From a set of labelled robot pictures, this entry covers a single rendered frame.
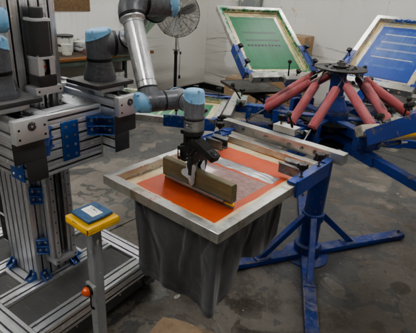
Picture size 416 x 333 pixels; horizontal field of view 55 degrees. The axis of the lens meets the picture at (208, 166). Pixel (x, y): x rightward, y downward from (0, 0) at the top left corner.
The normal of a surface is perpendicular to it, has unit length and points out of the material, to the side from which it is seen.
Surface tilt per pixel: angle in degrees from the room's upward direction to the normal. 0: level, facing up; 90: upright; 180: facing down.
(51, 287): 0
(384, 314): 0
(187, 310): 0
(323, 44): 90
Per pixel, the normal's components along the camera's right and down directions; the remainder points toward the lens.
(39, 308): 0.06, -0.91
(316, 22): -0.65, 0.28
